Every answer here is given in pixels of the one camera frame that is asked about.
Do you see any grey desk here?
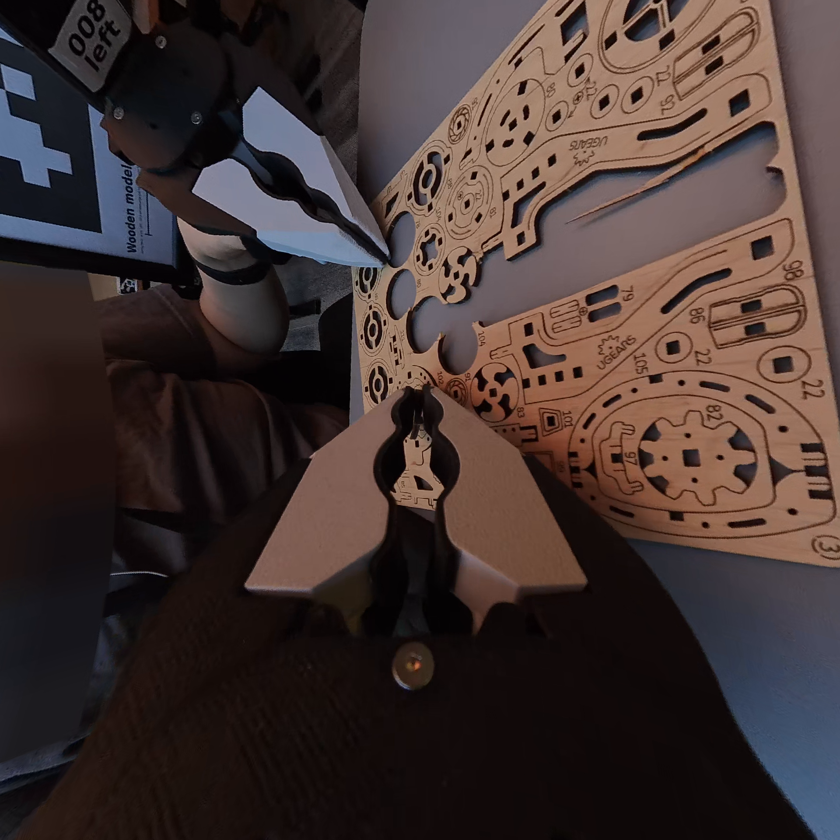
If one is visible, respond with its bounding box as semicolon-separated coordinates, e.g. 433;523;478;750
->
348;0;840;840

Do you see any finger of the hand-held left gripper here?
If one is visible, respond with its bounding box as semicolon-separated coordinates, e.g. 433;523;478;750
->
235;87;390;262
192;152;385;267

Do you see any laser-cut wooden puzzle sheet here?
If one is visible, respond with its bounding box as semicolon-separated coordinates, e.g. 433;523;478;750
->
351;0;840;568

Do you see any framed marker sign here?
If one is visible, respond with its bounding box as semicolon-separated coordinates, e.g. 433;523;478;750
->
0;26;191;277

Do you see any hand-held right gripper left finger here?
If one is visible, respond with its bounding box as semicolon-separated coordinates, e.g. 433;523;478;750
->
244;387;421;636

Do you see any person's dark shirt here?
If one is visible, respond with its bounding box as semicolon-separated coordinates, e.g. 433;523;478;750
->
88;282;352;526

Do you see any black wristband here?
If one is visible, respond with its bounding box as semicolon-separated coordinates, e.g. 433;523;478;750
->
193;252;290;287

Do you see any person's left forearm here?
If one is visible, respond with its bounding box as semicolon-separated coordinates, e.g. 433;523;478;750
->
197;269;293;358

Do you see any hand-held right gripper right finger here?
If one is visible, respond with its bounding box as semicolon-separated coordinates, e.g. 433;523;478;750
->
420;386;587;635

